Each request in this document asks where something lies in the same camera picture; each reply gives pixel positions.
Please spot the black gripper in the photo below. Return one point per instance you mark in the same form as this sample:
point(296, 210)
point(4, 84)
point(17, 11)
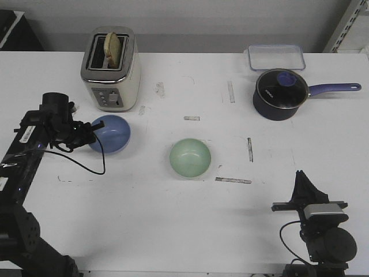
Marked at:
point(319, 218)
point(64, 132)

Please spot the green bowl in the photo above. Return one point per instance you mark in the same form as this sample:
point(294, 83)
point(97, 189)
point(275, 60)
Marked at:
point(190, 157)

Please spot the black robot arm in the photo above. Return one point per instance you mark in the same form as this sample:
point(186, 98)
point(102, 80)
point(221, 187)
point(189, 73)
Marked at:
point(321, 264)
point(21, 242)

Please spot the cream and steel toaster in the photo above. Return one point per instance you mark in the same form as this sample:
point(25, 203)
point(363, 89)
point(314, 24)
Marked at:
point(112, 90)

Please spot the toast slice in toaster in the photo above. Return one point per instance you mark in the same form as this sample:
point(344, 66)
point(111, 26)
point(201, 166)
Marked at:
point(112, 50)

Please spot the dark blue saucepan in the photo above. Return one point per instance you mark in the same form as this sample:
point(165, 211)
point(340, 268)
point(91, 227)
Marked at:
point(278, 114)

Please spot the glass pot lid blue knob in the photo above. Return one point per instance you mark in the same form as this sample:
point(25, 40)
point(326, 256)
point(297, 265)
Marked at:
point(281, 88)

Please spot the black box background left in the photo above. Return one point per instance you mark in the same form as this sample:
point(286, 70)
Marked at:
point(17, 34)

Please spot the clear plastic container blue rim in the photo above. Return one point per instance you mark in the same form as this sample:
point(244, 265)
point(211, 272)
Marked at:
point(263, 57)

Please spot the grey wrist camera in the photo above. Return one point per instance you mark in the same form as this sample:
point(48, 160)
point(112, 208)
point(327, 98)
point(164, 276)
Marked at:
point(322, 210)

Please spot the white perforated metal shelf post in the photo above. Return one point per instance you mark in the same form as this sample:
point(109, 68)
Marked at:
point(350, 36)

